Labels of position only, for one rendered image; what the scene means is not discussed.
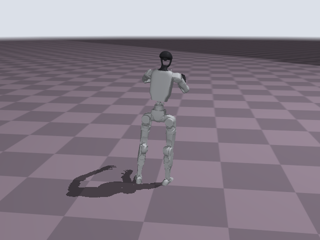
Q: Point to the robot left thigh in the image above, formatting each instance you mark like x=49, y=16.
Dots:
x=145, y=129

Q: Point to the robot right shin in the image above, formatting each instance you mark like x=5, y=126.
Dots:
x=168, y=162

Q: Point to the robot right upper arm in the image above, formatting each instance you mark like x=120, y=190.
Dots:
x=177, y=78

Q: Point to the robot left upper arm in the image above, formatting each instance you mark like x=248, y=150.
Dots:
x=147, y=76

